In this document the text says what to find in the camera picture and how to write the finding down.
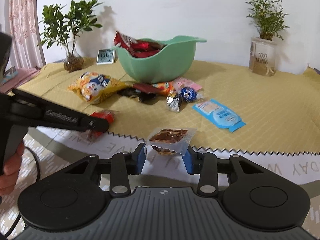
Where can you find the brown cake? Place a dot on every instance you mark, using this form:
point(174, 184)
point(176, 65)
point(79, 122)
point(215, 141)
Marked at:
point(170, 141)

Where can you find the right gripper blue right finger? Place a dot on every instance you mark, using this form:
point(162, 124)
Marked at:
point(190, 161)

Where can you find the blue foil chocolate ball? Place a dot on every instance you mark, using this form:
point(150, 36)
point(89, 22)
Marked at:
point(189, 95)

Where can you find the black snack packet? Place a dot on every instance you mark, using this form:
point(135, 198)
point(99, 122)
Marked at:
point(136, 95)

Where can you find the light blue snack packet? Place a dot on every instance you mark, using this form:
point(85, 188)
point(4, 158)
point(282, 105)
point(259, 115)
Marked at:
point(220, 115)

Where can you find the dark red chocolate bar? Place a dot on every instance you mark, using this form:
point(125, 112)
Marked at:
point(146, 88)

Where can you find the small red clear-wrapped snack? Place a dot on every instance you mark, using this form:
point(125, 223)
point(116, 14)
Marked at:
point(102, 121)

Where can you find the yellow checked tablecloth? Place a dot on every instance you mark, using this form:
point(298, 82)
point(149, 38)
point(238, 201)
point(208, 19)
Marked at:
point(238, 109)

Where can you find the leafy plant in glass vase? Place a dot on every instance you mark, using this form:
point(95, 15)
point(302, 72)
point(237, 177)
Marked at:
point(63, 29)

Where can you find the yellow popcorn snack bag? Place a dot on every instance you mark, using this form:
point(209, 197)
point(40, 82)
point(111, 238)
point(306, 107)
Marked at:
point(94, 88)

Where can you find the person's left hand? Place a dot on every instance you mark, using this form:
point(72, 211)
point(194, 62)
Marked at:
point(11, 170)

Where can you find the orange candy packet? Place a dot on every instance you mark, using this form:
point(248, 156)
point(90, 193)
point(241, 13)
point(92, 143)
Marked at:
point(164, 88)

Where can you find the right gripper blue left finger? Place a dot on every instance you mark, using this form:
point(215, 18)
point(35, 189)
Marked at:
point(139, 157)

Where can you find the pink curtain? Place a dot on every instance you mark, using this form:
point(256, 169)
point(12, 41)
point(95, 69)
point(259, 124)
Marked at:
point(24, 27)

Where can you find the green plastic bowl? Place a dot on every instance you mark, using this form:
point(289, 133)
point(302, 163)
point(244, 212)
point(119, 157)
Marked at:
point(171, 62)

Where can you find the red white patterned packet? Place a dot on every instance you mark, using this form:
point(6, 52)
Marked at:
point(124, 41)

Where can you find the pink snack packet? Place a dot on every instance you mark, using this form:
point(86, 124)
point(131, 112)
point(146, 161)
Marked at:
point(181, 82)

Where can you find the small plant in clear jar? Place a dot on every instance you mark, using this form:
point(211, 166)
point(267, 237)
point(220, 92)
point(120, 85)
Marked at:
point(269, 19)

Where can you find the red packet with logo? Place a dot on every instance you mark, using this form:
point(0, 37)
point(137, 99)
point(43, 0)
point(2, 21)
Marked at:
point(144, 49)

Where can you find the white digital clock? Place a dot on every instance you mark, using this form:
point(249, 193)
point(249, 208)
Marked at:
point(106, 56)

